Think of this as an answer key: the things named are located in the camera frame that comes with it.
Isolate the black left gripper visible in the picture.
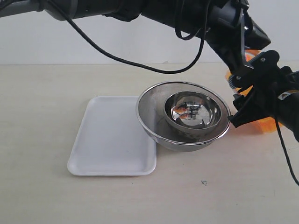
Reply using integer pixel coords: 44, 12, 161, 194
144, 0, 271, 72

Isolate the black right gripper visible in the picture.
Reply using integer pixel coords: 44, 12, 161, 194
228, 66, 299, 133

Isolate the orange pump soap bottle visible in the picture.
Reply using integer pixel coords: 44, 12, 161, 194
225, 49, 277, 133

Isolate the small shiny steel bowl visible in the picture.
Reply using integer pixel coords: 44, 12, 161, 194
164, 91, 222, 138

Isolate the large steel mesh colander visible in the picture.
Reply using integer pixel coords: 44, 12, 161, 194
136, 81, 231, 152

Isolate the white rectangular plastic tray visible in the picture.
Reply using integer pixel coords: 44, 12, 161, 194
67, 96, 157, 176

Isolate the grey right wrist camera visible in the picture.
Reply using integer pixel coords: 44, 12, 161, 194
228, 50, 280, 89

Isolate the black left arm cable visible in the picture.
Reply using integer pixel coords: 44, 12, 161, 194
46, 0, 211, 75

